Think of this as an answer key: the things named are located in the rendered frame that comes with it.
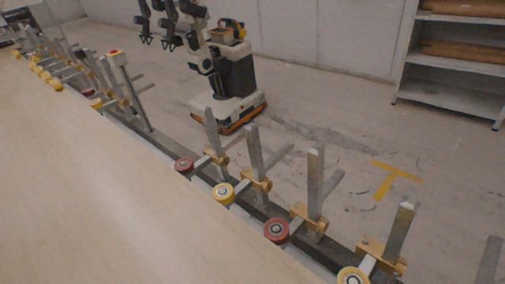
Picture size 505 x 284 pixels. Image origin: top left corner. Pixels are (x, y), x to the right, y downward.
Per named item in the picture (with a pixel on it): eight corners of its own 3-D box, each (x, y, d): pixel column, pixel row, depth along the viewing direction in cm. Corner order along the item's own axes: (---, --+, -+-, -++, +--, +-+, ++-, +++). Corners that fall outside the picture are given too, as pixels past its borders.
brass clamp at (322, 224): (298, 207, 101) (297, 198, 98) (330, 226, 93) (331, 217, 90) (288, 218, 98) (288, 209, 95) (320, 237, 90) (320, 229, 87)
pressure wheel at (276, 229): (286, 262, 84) (285, 242, 76) (263, 254, 86) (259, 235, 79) (293, 240, 89) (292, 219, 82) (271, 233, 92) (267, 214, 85)
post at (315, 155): (312, 237, 104) (313, 141, 74) (320, 241, 102) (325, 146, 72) (307, 243, 102) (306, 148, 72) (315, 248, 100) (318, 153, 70)
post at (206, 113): (228, 184, 135) (205, 102, 105) (233, 187, 132) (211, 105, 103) (222, 188, 133) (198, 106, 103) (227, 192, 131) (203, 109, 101)
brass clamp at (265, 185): (250, 173, 114) (248, 164, 111) (274, 187, 106) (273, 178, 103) (240, 181, 111) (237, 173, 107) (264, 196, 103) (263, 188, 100)
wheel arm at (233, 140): (250, 128, 138) (248, 122, 136) (255, 131, 136) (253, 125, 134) (182, 179, 116) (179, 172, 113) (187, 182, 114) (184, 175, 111)
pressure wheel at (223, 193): (226, 222, 98) (219, 202, 91) (214, 210, 103) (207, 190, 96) (242, 209, 102) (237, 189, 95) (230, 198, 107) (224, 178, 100)
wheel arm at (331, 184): (337, 174, 111) (338, 166, 109) (344, 177, 109) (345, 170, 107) (271, 251, 89) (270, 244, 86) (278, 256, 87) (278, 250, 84)
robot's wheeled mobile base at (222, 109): (231, 93, 341) (228, 75, 325) (269, 106, 303) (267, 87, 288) (189, 118, 306) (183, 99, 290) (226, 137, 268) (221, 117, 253)
